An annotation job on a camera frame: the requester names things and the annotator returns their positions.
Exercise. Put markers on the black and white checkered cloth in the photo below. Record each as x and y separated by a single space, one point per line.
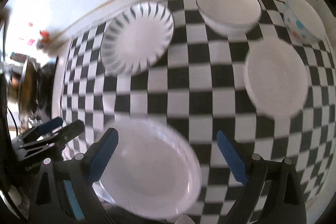
197 69

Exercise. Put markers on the white bowl with coloured dots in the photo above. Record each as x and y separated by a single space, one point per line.
302 16

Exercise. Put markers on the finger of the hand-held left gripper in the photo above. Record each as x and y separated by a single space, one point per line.
68 132
50 125

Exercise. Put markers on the metal pot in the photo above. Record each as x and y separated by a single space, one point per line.
29 87

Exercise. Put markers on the plain white bowl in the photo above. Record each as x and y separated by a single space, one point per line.
275 79

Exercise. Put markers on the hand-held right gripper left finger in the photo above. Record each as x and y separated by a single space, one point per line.
103 158

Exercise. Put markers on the large plain white plate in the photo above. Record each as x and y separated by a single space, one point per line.
147 171

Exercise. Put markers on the white bowl with dark rim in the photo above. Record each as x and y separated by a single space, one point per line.
228 6

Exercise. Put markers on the striped white plate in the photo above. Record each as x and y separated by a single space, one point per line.
136 37

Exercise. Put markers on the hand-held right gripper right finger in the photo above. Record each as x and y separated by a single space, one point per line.
231 158

